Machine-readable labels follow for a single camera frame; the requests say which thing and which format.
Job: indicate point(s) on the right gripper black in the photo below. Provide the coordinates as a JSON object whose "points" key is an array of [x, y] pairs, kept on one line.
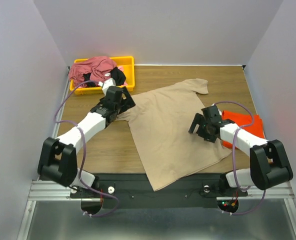
{"points": [[199, 125]]}

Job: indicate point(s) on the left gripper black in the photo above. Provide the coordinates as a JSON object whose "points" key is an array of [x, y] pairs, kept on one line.
{"points": [[128, 103]]}

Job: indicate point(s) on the beige t shirt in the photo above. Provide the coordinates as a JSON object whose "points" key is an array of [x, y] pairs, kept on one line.
{"points": [[159, 124]]}

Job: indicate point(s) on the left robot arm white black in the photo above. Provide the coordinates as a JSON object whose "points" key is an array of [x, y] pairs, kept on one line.
{"points": [[58, 158]]}

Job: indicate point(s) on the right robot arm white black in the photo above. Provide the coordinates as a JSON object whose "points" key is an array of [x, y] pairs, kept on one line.
{"points": [[269, 162]]}

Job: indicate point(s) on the black t shirt in bin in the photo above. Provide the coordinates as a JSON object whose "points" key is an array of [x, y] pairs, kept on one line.
{"points": [[116, 74]]}

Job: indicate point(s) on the yellow plastic bin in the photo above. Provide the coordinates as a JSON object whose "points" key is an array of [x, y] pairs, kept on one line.
{"points": [[129, 69]]}

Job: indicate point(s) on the pink t shirt in bin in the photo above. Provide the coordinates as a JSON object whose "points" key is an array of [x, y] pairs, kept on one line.
{"points": [[98, 67]]}

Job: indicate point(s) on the orange folded t shirt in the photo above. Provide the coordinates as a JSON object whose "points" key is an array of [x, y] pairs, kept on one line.
{"points": [[252, 132]]}

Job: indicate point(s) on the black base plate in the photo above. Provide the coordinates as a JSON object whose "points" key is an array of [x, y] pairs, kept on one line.
{"points": [[134, 191]]}

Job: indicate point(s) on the aluminium frame rail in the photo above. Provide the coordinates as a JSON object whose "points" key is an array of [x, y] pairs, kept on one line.
{"points": [[45, 189]]}

